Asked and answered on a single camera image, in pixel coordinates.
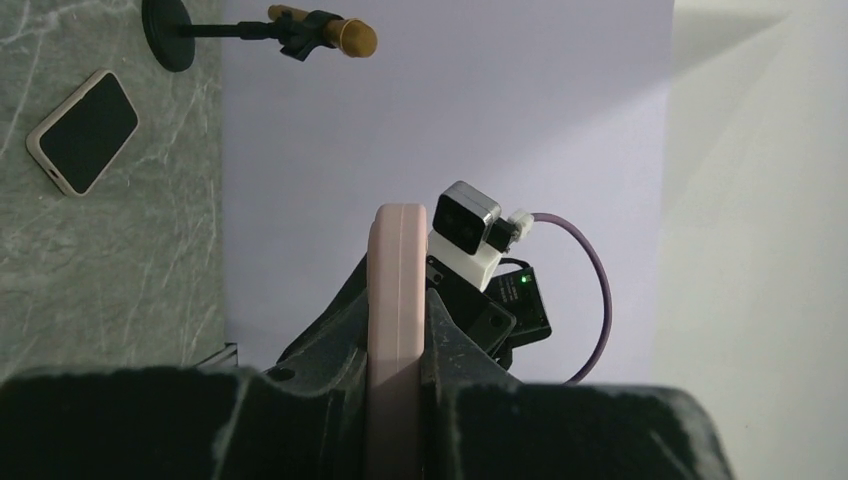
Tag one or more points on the black microphone stand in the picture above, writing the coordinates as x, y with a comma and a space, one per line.
171, 34

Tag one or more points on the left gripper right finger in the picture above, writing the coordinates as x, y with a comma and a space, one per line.
480, 422

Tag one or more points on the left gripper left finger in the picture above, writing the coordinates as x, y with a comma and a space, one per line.
303, 418

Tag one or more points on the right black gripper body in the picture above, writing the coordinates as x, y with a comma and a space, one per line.
483, 320

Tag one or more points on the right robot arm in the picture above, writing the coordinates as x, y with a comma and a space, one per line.
518, 292

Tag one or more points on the pink phone case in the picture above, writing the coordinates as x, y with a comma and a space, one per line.
396, 279

